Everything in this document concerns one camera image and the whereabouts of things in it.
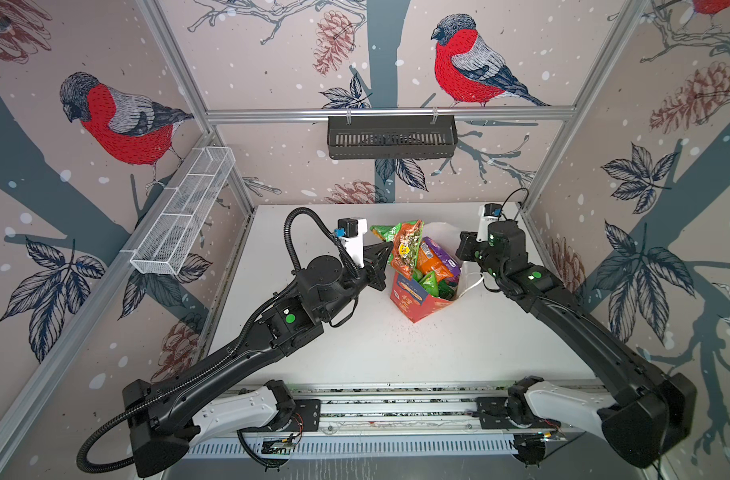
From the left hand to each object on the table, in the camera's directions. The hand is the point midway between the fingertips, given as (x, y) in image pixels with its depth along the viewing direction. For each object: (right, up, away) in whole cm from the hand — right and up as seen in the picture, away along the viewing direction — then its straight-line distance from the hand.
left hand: (393, 246), depth 59 cm
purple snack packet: (+17, -6, +20) cm, 27 cm away
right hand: (+18, +2, +18) cm, 26 cm away
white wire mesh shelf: (-55, -1, +13) cm, 57 cm away
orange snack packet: (+11, -6, +23) cm, 26 cm away
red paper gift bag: (+5, -14, +16) cm, 22 cm away
